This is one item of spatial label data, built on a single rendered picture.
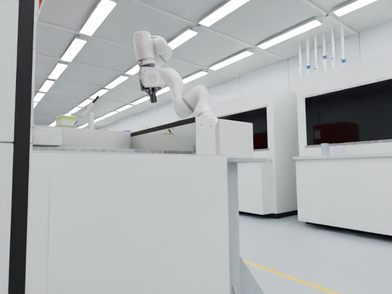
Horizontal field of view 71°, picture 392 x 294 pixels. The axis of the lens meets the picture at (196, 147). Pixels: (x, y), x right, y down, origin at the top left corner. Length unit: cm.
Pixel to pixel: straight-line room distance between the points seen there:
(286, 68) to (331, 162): 244
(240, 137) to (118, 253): 85
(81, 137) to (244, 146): 78
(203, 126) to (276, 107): 346
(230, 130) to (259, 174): 283
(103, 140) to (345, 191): 279
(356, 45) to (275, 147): 194
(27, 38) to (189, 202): 60
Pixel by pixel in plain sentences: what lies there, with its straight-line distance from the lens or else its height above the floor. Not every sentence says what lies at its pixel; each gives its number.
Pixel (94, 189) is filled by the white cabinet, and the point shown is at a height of 72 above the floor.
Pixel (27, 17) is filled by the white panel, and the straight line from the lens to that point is 56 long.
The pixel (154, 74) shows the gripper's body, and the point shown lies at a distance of 137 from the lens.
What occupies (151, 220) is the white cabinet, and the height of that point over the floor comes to 63.
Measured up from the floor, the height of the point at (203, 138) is 88.
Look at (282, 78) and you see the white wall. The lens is 547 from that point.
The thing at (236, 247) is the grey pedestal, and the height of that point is 39.
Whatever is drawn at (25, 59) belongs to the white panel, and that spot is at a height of 95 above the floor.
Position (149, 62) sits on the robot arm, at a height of 127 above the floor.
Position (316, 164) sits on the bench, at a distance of 365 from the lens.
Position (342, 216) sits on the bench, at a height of 20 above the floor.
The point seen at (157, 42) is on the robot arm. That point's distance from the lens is 139.
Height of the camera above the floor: 78
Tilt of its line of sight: 4 degrees up
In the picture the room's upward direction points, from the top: 1 degrees counter-clockwise
